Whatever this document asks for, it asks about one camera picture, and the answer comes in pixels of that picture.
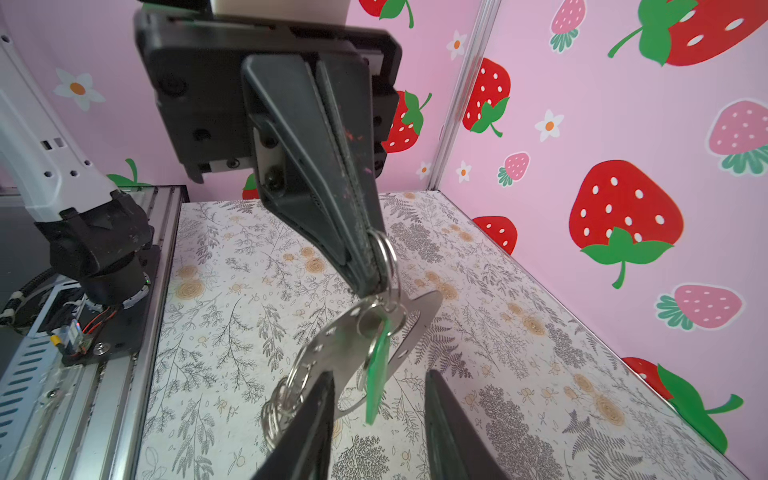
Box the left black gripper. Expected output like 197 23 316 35
133 7 402 297

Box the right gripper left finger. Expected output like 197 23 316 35
253 371 335 479

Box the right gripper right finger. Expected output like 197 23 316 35
424 370 507 480

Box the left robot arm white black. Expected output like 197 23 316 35
1 1 402 306

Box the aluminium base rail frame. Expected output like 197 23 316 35
1 186 189 479

